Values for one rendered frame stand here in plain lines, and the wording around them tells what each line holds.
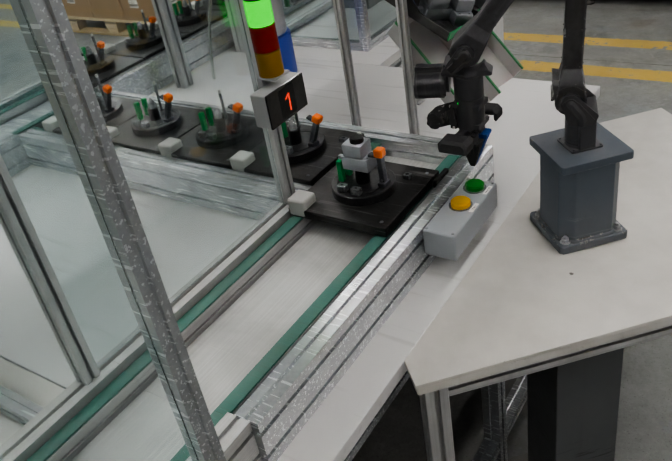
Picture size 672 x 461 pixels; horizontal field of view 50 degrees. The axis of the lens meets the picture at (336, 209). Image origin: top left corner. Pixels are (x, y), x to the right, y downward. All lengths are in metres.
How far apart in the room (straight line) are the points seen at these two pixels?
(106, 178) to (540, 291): 0.92
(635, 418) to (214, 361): 1.44
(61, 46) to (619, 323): 1.02
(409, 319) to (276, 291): 0.26
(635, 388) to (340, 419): 1.39
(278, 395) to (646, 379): 1.56
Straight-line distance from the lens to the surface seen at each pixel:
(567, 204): 1.47
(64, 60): 0.69
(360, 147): 1.48
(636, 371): 2.50
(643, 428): 2.35
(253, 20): 1.38
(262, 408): 1.13
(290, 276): 1.43
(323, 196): 1.55
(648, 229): 1.60
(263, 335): 1.31
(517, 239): 1.55
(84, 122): 0.71
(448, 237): 1.40
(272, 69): 1.41
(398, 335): 1.34
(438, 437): 1.39
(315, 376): 1.20
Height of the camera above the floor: 1.77
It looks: 32 degrees down
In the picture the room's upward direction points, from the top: 10 degrees counter-clockwise
